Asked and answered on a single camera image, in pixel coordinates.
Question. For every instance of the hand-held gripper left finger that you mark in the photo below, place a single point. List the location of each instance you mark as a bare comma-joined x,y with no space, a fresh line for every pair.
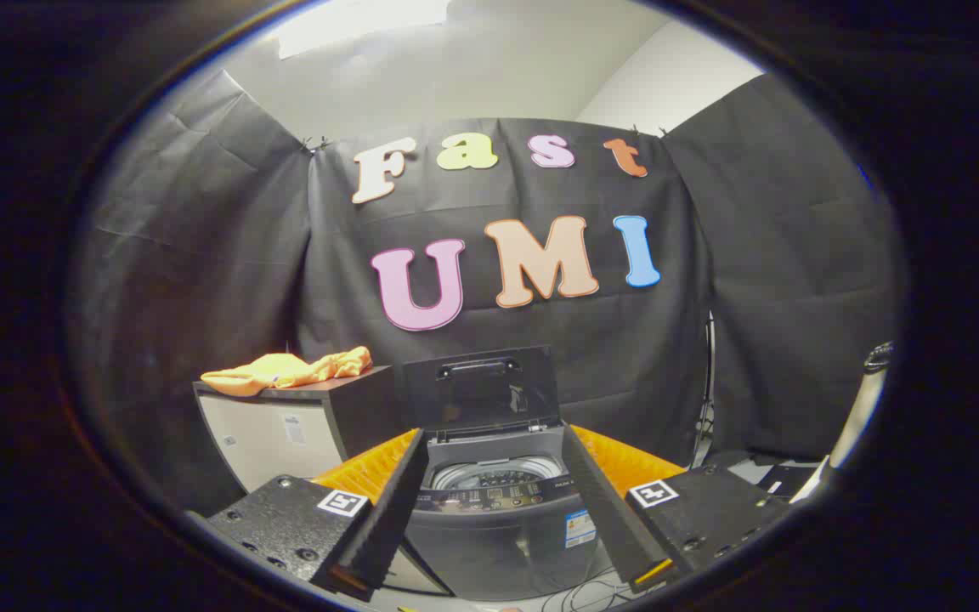
392,510

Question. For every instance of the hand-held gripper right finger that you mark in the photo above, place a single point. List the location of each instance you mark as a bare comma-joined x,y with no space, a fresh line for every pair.
604,510

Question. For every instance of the grey washing machine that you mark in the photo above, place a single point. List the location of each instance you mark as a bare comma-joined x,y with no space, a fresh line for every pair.
489,544

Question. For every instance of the orange clothing piece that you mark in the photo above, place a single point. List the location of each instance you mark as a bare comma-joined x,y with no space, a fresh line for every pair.
285,371

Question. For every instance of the grey cabinet with white door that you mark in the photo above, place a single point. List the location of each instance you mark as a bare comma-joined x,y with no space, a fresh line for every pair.
268,433

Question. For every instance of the black light stand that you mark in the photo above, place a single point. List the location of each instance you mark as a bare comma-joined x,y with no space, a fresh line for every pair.
708,382

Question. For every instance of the black flat floor box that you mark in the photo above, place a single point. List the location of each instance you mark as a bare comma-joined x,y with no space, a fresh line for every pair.
766,478

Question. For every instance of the white pole with black cap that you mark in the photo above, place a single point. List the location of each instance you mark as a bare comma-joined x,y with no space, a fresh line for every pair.
859,408

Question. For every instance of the black backdrop cloth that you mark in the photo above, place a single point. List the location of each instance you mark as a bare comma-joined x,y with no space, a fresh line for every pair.
200,255

